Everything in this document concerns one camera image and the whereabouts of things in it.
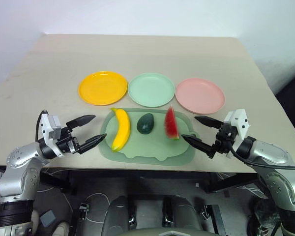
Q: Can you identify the dark rounded right leg shape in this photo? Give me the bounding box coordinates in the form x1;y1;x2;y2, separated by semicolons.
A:
162;195;205;236

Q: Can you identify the pink plate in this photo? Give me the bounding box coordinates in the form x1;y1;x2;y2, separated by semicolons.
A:
175;77;226;115

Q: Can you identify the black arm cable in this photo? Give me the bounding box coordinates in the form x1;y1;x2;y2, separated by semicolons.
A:
34;110;49;143
228;145;295;171

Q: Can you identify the black table frame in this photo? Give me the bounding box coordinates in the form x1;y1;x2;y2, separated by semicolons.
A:
0;165;261;197

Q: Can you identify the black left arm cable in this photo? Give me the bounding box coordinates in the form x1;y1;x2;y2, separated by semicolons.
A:
34;110;49;143

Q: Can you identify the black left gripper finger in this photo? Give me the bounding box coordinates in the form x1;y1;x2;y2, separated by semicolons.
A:
65;114;97;128
76;133;107;155

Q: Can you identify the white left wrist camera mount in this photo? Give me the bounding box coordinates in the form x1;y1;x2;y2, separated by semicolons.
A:
38;113;64;158

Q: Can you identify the green silicone tray mat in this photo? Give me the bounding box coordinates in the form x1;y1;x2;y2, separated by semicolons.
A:
99;107;197;167

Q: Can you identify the dark rounded left leg shape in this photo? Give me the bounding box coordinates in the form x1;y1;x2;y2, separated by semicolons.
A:
103;195;136;236

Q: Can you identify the dark rounded leg shape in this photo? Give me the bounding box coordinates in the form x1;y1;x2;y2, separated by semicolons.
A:
162;195;205;236
103;195;136;236

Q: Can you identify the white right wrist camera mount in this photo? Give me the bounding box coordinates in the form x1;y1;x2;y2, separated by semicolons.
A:
223;109;251;158

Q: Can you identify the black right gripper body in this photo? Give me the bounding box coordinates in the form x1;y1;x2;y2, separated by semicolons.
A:
206;122;238;159

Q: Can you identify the yellow plate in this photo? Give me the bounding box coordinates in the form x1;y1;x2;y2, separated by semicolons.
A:
78;70;128;106

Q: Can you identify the green plate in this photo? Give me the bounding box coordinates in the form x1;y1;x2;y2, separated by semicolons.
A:
127;72;176;108

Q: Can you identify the white floor cable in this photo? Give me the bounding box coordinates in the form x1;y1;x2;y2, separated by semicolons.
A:
36;186;114;236

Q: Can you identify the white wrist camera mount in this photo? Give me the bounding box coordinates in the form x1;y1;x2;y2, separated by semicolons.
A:
223;109;251;158
38;113;64;158

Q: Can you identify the yellow banana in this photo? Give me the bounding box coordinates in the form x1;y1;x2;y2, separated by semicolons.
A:
110;107;131;153

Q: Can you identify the dark green avocado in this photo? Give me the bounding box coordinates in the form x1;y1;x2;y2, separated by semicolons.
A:
137;113;155;135

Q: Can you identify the grey block on floor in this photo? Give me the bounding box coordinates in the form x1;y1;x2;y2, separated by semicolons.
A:
40;211;57;228

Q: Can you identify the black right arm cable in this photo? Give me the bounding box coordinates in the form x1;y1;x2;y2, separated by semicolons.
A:
228;145;295;171

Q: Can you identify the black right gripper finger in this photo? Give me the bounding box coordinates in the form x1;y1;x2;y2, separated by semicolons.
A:
181;134;214;156
194;116;224;128

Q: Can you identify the red watermelon slice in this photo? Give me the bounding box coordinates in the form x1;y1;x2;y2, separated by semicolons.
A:
164;105;180;141

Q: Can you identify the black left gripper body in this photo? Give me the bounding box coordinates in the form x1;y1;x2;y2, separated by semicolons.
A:
56;126;82;155

